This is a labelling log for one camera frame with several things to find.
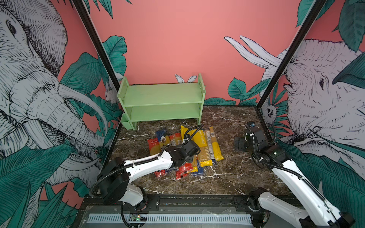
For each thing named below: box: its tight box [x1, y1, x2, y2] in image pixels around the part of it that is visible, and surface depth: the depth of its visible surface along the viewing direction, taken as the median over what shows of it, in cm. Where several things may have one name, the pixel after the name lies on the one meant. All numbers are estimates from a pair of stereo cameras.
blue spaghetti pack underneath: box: [192, 163, 204, 176], surface depth 85 cm
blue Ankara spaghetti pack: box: [155, 129, 172, 153], surface depth 95 cm
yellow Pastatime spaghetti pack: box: [180, 124, 213, 167], surface depth 90 cm
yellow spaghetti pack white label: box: [204, 126, 224, 162], surface depth 94 cm
